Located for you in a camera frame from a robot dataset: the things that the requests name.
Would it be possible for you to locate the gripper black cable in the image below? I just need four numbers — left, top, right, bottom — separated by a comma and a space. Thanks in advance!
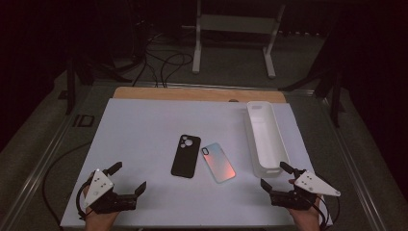
75, 179, 97, 222
312, 195, 333, 231

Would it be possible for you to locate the white plastic bin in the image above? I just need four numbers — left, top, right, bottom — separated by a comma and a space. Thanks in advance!
244, 100, 292, 179

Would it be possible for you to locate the iridescent phone case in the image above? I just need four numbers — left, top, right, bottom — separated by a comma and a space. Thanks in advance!
200, 141, 237, 185

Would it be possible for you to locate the white table mat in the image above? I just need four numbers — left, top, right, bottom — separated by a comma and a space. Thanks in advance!
60, 97, 334, 229

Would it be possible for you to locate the white metal stand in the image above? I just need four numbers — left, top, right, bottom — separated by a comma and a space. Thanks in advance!
191, 0, 287, 80

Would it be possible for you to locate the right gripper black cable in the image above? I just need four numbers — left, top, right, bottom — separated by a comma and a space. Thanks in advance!
312, 195, 333, 231

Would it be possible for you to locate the black phone case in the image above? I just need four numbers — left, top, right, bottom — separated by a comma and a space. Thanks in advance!
170, 134, 202, 179

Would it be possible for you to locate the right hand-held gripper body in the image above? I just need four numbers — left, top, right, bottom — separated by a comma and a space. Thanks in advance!
269, 169, 342, 212

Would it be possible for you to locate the aluminium floor rail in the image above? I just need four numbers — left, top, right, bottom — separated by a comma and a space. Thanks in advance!
0, 109, 81, 231
321, 95, 391, 231

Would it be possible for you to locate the long black floor cable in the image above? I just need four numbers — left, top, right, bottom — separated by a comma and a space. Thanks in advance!
41, 141, 92, 226

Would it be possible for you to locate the thin black floor cable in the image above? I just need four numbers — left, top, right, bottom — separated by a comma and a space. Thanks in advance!
331, 195, 342, 225

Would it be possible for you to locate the black floor cable bundle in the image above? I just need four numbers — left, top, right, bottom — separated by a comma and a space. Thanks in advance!
132, 32, 162, 89

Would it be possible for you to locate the looped black floor cable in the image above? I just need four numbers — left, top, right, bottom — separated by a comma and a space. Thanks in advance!
160, 52, 194, 89

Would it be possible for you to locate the person's right hand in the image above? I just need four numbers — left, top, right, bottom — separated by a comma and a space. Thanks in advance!
287, 177, 321, 231

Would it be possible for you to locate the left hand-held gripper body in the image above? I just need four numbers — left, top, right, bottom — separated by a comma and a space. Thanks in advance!
82, 168, 139, 216

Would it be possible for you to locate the person's left hand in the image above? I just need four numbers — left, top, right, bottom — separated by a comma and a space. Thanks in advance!
81, 184, 121, 231

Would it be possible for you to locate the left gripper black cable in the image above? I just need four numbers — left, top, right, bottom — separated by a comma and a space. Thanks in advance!
75, 179, 97, 222

